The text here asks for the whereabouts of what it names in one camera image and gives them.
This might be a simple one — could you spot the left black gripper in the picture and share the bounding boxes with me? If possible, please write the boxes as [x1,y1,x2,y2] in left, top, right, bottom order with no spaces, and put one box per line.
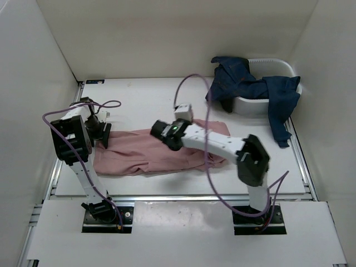
[85,116,112,147]

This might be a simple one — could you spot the pink trousers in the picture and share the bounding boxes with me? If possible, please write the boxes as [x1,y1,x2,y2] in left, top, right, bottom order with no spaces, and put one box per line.
[92,118,231,176]

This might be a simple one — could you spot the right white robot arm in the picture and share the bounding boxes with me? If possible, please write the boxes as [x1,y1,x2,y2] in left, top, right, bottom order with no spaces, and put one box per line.
[150,119,271,222]

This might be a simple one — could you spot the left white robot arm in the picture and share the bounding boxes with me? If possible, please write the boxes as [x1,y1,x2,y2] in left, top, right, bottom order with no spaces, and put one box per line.
[43,97,118,223]

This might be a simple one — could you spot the dark blue jeans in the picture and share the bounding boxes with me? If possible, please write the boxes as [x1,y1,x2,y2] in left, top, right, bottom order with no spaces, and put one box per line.
[205,56,300,148]

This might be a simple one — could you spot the white plastic basket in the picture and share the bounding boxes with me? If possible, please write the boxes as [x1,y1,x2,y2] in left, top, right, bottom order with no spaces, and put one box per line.
[233,58,303,117]

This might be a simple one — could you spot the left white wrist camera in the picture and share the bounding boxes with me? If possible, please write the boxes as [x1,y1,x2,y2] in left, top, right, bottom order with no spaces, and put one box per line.
[96,110,110,122]

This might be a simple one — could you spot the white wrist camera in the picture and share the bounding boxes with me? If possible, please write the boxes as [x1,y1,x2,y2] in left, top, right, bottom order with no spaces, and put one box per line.
[96,110,110,122]
[174,103,194,122]

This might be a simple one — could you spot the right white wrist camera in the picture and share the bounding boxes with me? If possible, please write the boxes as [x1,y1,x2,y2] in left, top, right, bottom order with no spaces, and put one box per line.
[174,103,194,122]

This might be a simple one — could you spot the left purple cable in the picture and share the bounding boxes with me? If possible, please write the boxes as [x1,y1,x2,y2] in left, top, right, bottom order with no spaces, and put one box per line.
[41,100,123,223]

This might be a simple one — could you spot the purple cable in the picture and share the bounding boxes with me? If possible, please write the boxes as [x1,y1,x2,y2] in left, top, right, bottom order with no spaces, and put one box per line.
[41,100,123,223]
[173,73,290,231]

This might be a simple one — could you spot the aluminium left rail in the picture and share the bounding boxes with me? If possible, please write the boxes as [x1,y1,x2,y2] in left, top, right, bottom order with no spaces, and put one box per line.
[41,80,85,201]

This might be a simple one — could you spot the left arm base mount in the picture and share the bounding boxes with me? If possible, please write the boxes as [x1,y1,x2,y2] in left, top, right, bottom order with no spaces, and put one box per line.
[81,200,134,234]

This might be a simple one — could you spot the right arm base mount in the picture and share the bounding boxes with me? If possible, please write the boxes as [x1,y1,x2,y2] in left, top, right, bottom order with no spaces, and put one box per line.
[232,205,287,236]

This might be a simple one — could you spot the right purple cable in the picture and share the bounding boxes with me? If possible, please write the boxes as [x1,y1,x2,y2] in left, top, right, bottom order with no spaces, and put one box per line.
[173,73,290,231]

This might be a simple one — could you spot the aluminium front rail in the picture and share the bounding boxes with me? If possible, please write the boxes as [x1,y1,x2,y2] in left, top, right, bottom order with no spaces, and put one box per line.
[29,188,317,227]

